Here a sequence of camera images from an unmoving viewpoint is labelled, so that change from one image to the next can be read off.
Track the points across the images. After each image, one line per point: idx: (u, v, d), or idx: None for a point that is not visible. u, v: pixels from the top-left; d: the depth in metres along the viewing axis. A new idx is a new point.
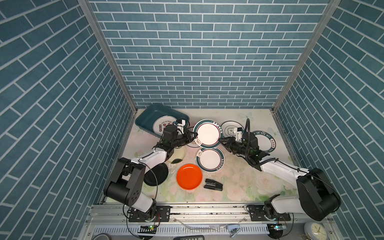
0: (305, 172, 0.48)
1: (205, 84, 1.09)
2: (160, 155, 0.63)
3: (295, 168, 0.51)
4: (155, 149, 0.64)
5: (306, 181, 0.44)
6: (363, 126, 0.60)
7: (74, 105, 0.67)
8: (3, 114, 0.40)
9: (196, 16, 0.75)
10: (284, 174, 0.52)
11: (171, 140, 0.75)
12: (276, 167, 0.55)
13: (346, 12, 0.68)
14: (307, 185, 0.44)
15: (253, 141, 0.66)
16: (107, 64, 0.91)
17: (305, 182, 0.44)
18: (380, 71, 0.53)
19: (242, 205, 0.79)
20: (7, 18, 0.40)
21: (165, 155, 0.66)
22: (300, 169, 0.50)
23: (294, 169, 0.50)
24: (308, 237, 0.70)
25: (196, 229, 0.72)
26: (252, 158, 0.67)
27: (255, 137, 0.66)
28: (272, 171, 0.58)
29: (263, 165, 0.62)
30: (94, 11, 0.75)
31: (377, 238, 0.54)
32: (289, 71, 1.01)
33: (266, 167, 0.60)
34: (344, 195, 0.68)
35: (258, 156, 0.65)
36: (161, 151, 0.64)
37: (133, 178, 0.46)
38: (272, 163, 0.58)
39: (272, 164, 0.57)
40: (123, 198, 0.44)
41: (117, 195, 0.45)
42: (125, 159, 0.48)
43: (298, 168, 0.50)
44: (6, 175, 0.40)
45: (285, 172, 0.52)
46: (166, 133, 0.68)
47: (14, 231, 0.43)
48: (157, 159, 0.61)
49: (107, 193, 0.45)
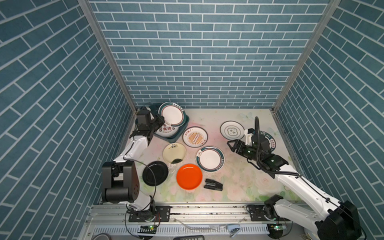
0: (336, 205, 0.42)
1: (205, 84, 1.09)
2: (140, 143, 0.59)
3: (324, 197, 0.44)
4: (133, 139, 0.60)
5: (336, 218, 0.39)
6: (363, 126, 0.60)
7: (74, 105, 0.67)
8: (3, 114, 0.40)
9: (196, 15, 0.75)
10: (305, 197, 0.47)
11: (147, 124, 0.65)
12: (297, 185, 0.49)
13: (346, 12, 0.68)
14: (337, 222, 0.39)
15: (264, 142, 0.59)
16: (107, 64, 0.91)
17: (335, 219, 0.39)
18: (380, 71, 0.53)
19: (242, 205, 0.79)
20: (7, 18, 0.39)
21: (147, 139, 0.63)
22: (329, 200, 0.43)
23: (323, 198, 0.44)
24: (308, 237, 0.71)
25: (196, 229, 0.72)
26: (265, 163, 0.59)
27: (265, 140, 0.59)
28: (289, 184, 0.52)
29: (279, 175, 0.54)
30: (94, 11, 0.75)
31: (377, 238, 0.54)
32: (289, 71, 1.01)
33: (283, 180, 0.54)
34: (344, 195, 0.68)
35: (272, 162, 0.57)
36: (141, 139, 0.61)
37: (127, 177, 0.45)
38: (294, 179, 0.50)
39: (293, 180, 0.50)
40: (126, 196, 0.45)
41: (119, 195, 0.45)
42: (109, 163, 0.46)
43: (328, 198, 0.44)
44: (6, 175, 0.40)
45: (308, 196, 0.46)
46: (140, 117, 0.67)
47: (14, 231, 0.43)
48: (138, 148, 0.57)
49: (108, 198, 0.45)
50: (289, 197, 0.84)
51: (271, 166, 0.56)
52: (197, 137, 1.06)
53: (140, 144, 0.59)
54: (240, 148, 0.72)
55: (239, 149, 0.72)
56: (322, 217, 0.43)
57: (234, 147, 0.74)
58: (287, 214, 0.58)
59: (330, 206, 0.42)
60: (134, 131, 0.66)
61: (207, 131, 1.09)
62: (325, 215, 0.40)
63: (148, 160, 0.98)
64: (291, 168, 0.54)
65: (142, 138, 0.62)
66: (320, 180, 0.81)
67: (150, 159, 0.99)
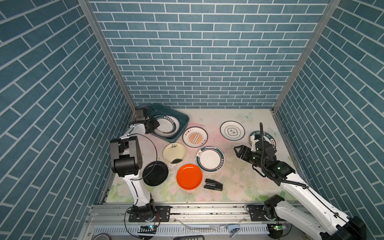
0: (344, 221, 0.41)
1: (205, 84, 1.09)
2: (139, 128, 0.68)
3: (332, 211, 0.43)
4: (133, 125, 0.70)
5: (344, 234, 0.39)
6: (363, 126, 0.60)
7: (74, 105, 0.67)
8: (3, 113, 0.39)
9: (196, 15, 0.75)
10: (312, 209, 0.46)
11: (144, 117, 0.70)
12: (304, 196, 0.48)
13: (346, 11, 0.68)
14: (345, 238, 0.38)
15: (268, 149, 0.58)
16: (107, 64, 0.91)
17: (343, 235, 0.38)
18: (380, 71, 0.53)
19: (242, 205, 0.79)
20: (7, 18, 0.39)
21: (144, 127, 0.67)
22: (338, 215, 0.42)
23: (331, 212, 0.43)
24: (308, 237, 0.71)
25: (196, 229, 0.72)
26: (271, 170, 0.57)
27: (270, 146, 0.58)
28: (295, 195, 0.51)
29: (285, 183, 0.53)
30: (94, 11, 0.75)
31: (377, 238, 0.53)
32: (289, 71, 1.01)
33: (289, 189, 0.52)
34: (344, 195, 0.68)
35: (278, 170, 0.56)
36: (139, 125, 0.70)
37: (133, 147, 0.54)
38: (300, 189, 0.49)
39: (300, 190, 0.49)
40: (133, 166, 0.53)
41: (127, 165, 0.53)
42: (116, 138, 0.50)
43: (337, 212, 0.43)
44: (6, 176, 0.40)
45: (316, 209, 0.45)
46: (139, 112, 0.79)
47: (14, 231, 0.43)
48: (137, 132, 0.65)
49: (116, 168, 0.52)
50: (289, 197, 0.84)
51: (278, 173, 0.55)
52: (197, 137, 1.06)
53: (140, 128, 0.69)
54: (245, 154, 0.72)
55: (245, 155, 0.72)
56: (329, 231, 0.42)
57: (240, 153, 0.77)
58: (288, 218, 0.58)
59: (338, 222, 0.41)
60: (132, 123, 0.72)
61: (207, 131, 1.09)
62: (334, 231, 0.40)
63: (148, 160, 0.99)
64: (298, 177, 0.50)
65: (140, 124, 0.71)
66: (320, 180, 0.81)
67: (150, 159, 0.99)
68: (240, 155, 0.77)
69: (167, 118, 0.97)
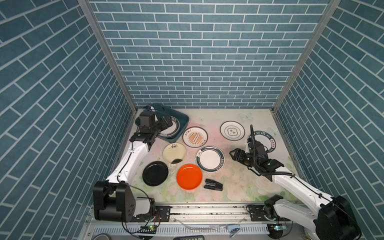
0: (328, 200, 0.43)
1: (205, 85, 1.09)
2: (141, 151, 0.55)
3: (316, 193, 0.46)
4: (132, 150, 0.53)
5: (328, 211, 0.41)
6: (363, 126, 0.60)
7: (74, 105, 0.67)
8: (3, 114, 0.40)
9: (196, 16, 0.75)
10: (300, 195, 0.49)
11: (150, 126, 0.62)
12: (291, 184, 0.51)
13: (346, 11, 0.68)
14: (329, 215, 0.40)
15: (259, 147, 0.64)
16: (107, 64, 0.91)
17: (327, 212, 0.40)
18: (380, 71, 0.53)
19: (242, 205, 0.79)
20: (7, 18, 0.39)
21: (146, 150, 0.58)
22: (322, 195, 0.45)
23: (316, 194, 0.46)
24: (308, 237, 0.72)
25: (195, 229, 0.72)
26: (262, 167, 0.62)
27: (260, 145, 0.64)
28: (284, 184, 0.54)
29: (276, 176, 0.57)
30: (94, 11, 0.75)
31: (377, 238, 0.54)
32: (289, 71, 1.01)
33: (280, 181, 0.56)
34: (344, 195, 0.68)
35: (269, 165, 0.60)
36: (142, 147, 0.55)
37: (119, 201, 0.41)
38: (288, 179, 0.53)
39: (287, 180, 0.53)
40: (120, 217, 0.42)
41: (112, 215, 0.42)
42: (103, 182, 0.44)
43: (320, 193, 0.46)
44: (6, 176, 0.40)
45: (303, 194, 0.47)
46: (143, 118, 0.61)
47: (14, 231, 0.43)
48: (139, 157, 0.54)
49: (100, 215, 0.42)
50: (290, 197, 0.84)
51: (269, 168, 0.59)
52: (197, 137, 1.06)
53: (140, 152, 0.54)
54: (240, 156, 0.77)
55: (240, 157, 0.76)
56: (316, 212, 0.42)
57: (234, 156, 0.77)
58: (287, 214, 0.58)
59: (323, 201, 0.43)
60: (135, 134, 0.60)
61: (207, 132, 1.09)
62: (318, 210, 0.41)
63: (148, 160, 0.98)
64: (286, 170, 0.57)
65: (142, 146, 0.56)
66: (320, 180, 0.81)
67: (150, 159, 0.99)
68: (236, 158, 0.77)
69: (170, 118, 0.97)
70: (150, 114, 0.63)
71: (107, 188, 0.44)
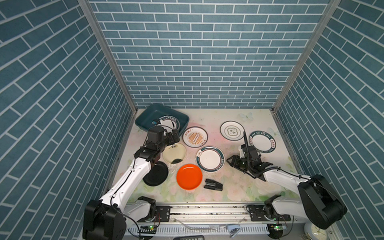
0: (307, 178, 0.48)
1: (205, 85, 1.09)
2: (142, 171, 0.53)
3: (297, 176, 0.51)
4: (133, 169, 0.51)
5: (307, 187, 0.45)
6: (363, 126, 0.60)
7: (74, 105, 0.67)
8: (3, 114, 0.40)
9: (196, 16, 0.75)
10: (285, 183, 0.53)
11: (156, 142, 0.61)
12: (278, 175, 0.56)
13: (346, 11, 0.68)
14: (307, 190, 0.44)
15: (252, 151, 0.70)
16: (107, 64, 0.91)
17: (306, 188, 0.44)
18: (380, 71, 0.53)
19: (242, 205, 0.79)
20: (7, 18, 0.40)
21: (148, 168, 0.56)
22: (301, 176, 0.50)
23: (296, 177, 0.50)
24: (308, 237, 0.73)
25: (196, 229, 0.72)
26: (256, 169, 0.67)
27: (254, 149, 0.70)
28: (273, 179, 0.60)
29: (266, 172, 0.62)
30: (94, 11, 0.75)
31: (377, 238, 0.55)
32: (289, 71, 1.01)
33: (270, 176, 0.61)
34: (344, 195, 0.68)
35: (261, 167, 0.65)
36: (144, 165, 0.54)
37: (109, 223, 0.39)
38: (275, 171, 0.58)
39: (273, 173, 0.58)
40: None
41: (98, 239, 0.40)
42: (97, 201, 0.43)
43: (300, 175, 0.51)
44: (6, 176, 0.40)
45: (287, 180, 0.52)
46: (152, 134, 0.59)
47: (14, 231, 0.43)
48: (140, 176, 0.53)
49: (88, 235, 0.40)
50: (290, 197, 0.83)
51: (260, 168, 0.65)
52: (197, 137, 1.06)
53: (142, 171, 0.53)
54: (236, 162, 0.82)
55: (235, 163, 0.81)
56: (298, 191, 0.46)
57: (231, 162, 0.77)
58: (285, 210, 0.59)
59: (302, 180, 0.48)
60: (140, 149, 0.59)
61: (207, 132, 1.09)
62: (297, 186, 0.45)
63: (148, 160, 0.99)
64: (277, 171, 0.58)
65: (145, 164, 0.54)
66: None
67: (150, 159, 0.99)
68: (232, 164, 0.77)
69: (170, 118, 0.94)
70: (159, 130, 0.61)
71: (100, 207, 0.43)
